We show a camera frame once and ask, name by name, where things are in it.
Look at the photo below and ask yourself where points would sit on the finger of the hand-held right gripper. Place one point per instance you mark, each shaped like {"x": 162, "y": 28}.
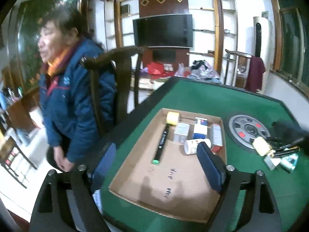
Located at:
{"x": 287, "y": 145}

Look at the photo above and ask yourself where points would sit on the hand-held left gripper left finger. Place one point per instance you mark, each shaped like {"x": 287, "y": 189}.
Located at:
{"x": 103, "y": 164}

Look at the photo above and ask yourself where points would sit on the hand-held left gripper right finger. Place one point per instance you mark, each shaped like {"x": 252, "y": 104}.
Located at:
{"x": 210, "y": 164}

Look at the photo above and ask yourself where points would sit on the grey repellent bottle with plug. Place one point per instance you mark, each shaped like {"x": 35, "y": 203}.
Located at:
{"x": 288, "y": 162}

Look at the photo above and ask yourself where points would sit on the pale yellow tape roll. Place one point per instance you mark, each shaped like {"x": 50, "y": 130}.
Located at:
{"x": 262, "y": 146}

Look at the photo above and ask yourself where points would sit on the shallow cardboard box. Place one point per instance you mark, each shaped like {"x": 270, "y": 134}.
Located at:
{"x": 154, "y": 186}

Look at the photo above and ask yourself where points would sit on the black pen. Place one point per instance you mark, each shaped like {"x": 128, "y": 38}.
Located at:
{"x": 286, "y": 152}

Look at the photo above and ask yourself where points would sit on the white bottle with red label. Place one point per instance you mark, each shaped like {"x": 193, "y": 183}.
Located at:
{"x": 192, "y": 146}

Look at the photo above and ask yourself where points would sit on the long grey and red carton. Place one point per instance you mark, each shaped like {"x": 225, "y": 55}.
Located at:
{"x": 216, "y": 135}

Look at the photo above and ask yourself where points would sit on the blue and white carton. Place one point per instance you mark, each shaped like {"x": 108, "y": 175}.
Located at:
{"x": 200, "y": 128}

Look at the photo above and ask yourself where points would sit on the small grey carton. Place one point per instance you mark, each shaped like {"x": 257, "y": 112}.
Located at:
{"x": 181, "y": 133}

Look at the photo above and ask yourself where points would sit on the round grey table control panel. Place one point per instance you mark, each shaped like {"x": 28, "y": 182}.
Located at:
{"x": 241, "y": 128}

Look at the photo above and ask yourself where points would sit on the black marker with green end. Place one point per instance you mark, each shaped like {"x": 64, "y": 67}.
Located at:
{"x": 160, "y": 145}

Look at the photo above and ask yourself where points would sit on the dark red garment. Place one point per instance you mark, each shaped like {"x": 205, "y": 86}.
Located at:
{"x": 254, "y": 75}

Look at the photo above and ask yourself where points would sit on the wooden chair with carved back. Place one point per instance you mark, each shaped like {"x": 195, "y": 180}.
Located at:
{"x": 241, "y": 70}

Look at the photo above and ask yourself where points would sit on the wooden framed window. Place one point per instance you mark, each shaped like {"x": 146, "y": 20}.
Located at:
{"x": 289, "y": 41}

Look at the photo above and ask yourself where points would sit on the pile of clothes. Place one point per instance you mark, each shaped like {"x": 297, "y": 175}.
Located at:
{"x": 204, "y": 70}

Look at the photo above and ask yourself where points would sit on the white standing air conditioner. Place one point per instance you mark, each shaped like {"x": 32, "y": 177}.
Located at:
{"x": 265, "y": 33}

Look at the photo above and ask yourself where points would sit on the pink plastic bag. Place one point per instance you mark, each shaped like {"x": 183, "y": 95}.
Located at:
{"x": 179, "y": 70}

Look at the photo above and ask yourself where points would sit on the wooden sideboard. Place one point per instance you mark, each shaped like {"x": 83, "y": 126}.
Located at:
{"x": 19, "y": 111}

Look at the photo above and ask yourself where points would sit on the dark wooden chair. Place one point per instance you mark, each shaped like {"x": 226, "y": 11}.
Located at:
{"x": 108, "y": 58}

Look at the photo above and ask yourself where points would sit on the red bag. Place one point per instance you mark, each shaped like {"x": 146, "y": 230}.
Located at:
{"x": 155, "y": 68}

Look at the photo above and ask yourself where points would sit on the flat black television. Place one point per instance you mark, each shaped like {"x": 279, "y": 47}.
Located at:
{"x": 163, "y": 30}

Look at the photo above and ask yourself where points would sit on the floral wall painting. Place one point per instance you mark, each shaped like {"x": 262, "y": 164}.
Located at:
{"x": 29, "y": 29}

